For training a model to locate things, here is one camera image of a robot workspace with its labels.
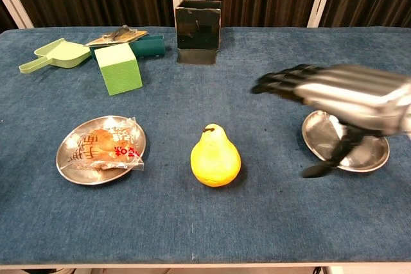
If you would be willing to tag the light green plastic dustpan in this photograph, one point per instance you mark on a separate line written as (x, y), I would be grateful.
(62, 54)

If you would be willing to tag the black open square box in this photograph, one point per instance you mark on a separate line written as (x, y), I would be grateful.
(197, 31)

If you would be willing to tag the yellow toy pear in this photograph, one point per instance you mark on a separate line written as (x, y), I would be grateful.
(215, 158)

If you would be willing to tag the green foam cube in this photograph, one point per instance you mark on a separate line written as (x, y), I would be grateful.
(123, 75)

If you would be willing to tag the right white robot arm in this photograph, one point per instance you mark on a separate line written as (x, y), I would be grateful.
(406, 110)

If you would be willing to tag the pastry packet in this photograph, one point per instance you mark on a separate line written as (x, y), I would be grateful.
(102, 149)

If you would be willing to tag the teal rectangular box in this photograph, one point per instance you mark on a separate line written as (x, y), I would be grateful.
(149, 47)

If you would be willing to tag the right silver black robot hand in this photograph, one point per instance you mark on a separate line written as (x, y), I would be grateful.
(350, 91)

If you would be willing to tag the steel round plate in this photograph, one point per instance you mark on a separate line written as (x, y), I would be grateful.
(321, 136)
(74, 173)

